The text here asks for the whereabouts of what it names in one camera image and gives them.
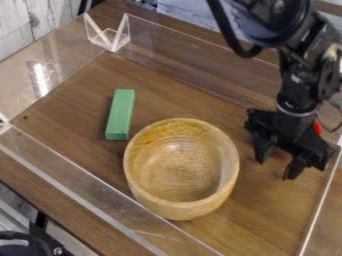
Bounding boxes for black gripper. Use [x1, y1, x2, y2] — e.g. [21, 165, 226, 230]
[245, 108, 336, 180]

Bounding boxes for wooden bowl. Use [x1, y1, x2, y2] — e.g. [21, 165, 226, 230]
[123, 118, 241, 220]

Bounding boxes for clear acrylic corner bracket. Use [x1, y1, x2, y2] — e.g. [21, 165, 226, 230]
[83, 13, 131, 52]

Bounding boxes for black clamp under table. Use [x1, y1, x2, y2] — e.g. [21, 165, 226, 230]
[0, 210, 78, 256]

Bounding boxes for clear acrylic barrier wall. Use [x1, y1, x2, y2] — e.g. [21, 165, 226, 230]
[0, 8, 336, 256]

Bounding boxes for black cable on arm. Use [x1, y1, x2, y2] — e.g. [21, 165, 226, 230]
[205, 0, 265, 59]

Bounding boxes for red plush strawberry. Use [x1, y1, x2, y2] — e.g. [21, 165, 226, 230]
[315, 120, 323, 136]

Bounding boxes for green rectangular block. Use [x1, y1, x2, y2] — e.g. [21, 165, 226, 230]
[106, 89, 135, 141]

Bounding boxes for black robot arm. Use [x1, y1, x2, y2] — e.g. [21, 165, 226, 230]
[233, 0, 342, 179]

